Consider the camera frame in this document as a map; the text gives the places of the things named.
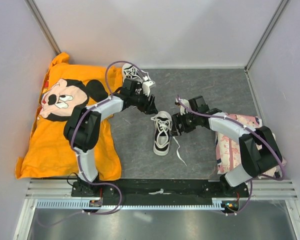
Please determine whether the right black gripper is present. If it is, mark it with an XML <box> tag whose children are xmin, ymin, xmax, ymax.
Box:
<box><xmin>169</xmin><ymin>110</ymin><xmax>198</xmax><ymax>137</ymax></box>

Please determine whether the orange cartoon mouse cloth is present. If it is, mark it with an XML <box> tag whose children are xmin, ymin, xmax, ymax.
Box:
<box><xmin>14</xmin><ymin>52</ymin><xmax>123</xmax><ymax>179</ymax></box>

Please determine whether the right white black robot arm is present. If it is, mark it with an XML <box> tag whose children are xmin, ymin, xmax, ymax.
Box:
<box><xmin>171</xmin><ymin>95</ymin><xmax>285</xmax><ymax>197</ymax></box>

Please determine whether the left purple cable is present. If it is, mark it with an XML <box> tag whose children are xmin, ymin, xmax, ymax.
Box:
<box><xmin>34</xmin><ymin>60</ymin><xmax>151</xmax><ymax>227</ymax></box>

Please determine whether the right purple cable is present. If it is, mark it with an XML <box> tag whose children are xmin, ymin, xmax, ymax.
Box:
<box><xmin>176</xmin><ymin>94</ymin><xmax>288</xmax><ymax>216</ymax></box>

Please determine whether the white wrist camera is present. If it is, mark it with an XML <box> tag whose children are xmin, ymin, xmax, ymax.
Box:
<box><xmin>142</xmin><ymin>80</ymin><xmax>156</xmax><ymax>97</ymax></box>
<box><xmin>175</xmin><ymin>97</ymin><xmax>190</xmax><ymax>116</ymax></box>

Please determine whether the pink printed cloth bag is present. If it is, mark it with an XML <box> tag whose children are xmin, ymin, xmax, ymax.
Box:
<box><xmin>214</xmin><ymin>113</ymin><xmax>288</xmax><ymax>180</ymax></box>

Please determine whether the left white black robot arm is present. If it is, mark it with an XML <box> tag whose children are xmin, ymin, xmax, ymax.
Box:
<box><xmin>63</xmin><ymin>78</ymin><xmax>158</xmax><ymax>197</ymax></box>

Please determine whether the purple cable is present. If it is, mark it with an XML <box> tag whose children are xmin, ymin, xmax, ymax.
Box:
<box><xmin>176</xmin><ymin>94</ymin><xmax>288</xmax><ymax>216</ymax></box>
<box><xmin>34</xmin><ymin>60</ymin><xmax>151</xmax><ymax>227</ymax></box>

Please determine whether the black white sneaker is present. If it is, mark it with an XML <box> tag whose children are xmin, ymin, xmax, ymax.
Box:
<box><xmin>121</xmin><ymin>63</ymin><xmax>154</xmax><ymax>87</ymax></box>
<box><xmin>150</xmin><ymin>111</ymin><xmax>187</xmax><ymax>166</ymax></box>

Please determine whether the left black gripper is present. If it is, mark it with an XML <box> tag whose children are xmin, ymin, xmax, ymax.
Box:
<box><xmin>130</xmin><ymin>89</ymin><xmax>158</xmax><ymax>116</ymax></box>

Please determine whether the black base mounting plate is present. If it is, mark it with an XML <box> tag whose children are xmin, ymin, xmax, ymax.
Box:
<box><xmin>71</xmin><ymin>178</ymin><xmax>249</xmax><ymax>206</ymax></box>

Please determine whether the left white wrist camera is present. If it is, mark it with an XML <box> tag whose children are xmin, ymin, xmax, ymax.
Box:
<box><xmin>142</xmin><ymin>80</ymin><xmax>156</xmax><ymax>97</ymax></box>

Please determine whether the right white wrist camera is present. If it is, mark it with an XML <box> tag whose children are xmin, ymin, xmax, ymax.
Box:
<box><xmin>175</xmin><ymin>97</ymin><xmax>190</xmax><ymax>116</ymax></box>

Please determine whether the grey slotted cable duct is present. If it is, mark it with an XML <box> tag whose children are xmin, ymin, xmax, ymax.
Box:
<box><xmin>36</xmin><ymin>199</ymin><xmax>237</xmax><ymax>211</ymax></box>

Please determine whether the white tape scrap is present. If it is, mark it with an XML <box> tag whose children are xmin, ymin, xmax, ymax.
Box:
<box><xmin>148</xmin><ymin>188</ymin><xmax>172</xmax><ymax>196</ymax></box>

